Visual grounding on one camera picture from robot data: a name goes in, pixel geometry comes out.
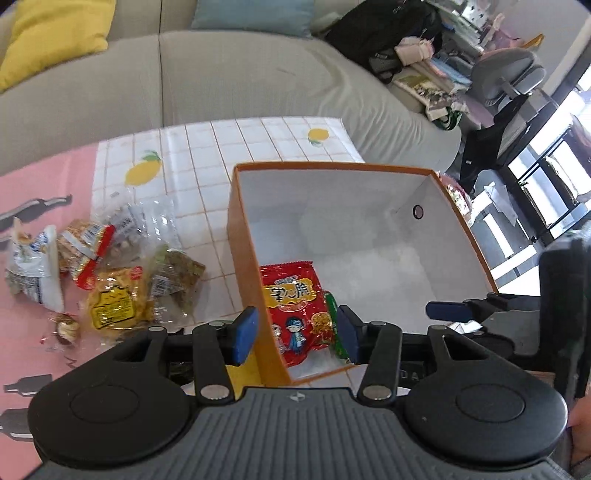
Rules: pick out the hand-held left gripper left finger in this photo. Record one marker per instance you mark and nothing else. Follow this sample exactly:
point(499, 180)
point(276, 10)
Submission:
point(244, 334)

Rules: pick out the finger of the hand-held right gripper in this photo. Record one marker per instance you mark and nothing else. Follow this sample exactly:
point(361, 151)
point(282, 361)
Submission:
point(445, 310)

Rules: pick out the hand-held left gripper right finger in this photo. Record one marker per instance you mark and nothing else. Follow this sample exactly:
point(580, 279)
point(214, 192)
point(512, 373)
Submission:
point(347, 334)

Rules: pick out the red cartoon snack packet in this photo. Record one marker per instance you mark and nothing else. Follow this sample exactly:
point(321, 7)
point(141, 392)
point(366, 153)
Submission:
point(291, 304)

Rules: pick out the clear packet of dark snack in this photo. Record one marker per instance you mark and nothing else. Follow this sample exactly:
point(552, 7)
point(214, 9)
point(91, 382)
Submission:
point(178, 277)

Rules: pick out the orange cardboard box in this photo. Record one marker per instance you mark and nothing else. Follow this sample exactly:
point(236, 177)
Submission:
point(369, 221)

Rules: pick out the yellow snack packet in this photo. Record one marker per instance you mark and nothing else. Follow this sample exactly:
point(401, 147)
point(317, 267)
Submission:
point(115, 300)

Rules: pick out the orange red-edged snack packet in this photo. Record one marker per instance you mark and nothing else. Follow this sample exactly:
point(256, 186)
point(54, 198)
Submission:
point(78, 247)

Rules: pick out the white blue snack packet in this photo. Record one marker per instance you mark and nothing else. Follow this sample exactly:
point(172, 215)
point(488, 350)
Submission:
point(34, 263)

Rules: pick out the bright green snack packet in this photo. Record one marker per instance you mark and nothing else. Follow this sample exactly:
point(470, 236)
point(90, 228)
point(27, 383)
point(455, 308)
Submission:
point(330, 314)

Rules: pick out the red patterned bag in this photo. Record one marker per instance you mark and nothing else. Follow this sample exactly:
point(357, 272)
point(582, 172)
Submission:
point(457, 196)

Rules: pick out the clear packet of nuts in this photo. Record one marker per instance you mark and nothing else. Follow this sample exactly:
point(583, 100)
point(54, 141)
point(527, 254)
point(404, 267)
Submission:
point(134, 226)

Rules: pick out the small wrapped candy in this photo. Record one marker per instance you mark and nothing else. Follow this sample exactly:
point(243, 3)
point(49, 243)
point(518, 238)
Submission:
point(67, 330)

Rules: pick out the lemon print grid tablecloth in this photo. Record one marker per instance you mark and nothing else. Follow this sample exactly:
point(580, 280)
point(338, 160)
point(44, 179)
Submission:
point(194, 157)

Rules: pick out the green striped tote bag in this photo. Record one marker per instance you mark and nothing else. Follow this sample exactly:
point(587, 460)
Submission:
point(448, 117)

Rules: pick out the stack of books and papers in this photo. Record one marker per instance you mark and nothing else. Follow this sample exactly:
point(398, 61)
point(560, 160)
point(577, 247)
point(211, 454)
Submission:
point(434, 85)

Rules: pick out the grey office chair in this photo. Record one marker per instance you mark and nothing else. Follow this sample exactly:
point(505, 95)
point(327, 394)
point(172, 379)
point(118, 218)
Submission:
point(503, 76)

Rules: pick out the pink bottle print mat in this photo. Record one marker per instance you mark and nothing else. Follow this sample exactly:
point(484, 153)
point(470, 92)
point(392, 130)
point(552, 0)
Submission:
point(41, 184)

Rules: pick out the beige sofa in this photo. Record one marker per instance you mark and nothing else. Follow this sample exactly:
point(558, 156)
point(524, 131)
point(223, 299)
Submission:
point(258, 78)

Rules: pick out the pink folded clothes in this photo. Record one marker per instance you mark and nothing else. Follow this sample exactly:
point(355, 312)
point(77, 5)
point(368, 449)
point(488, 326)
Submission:
point(413, 50)

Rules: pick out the blue cushion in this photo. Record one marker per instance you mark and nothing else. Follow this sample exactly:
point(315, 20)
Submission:
point(254, 14)

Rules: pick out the yellow cushion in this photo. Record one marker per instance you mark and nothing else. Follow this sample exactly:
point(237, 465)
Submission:
point(51, 32)

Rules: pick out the black metal window frame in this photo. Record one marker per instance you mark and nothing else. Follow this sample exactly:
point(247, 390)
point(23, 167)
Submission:
point(549, 203)

